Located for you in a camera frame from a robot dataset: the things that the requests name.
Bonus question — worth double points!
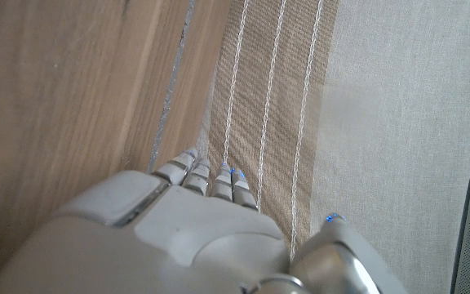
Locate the beige striped backdrop cloth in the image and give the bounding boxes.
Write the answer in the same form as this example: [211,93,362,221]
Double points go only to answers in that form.
[196,0,470,294]

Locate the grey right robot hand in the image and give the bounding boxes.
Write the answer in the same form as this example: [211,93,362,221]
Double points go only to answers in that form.
[0,146,408,294]

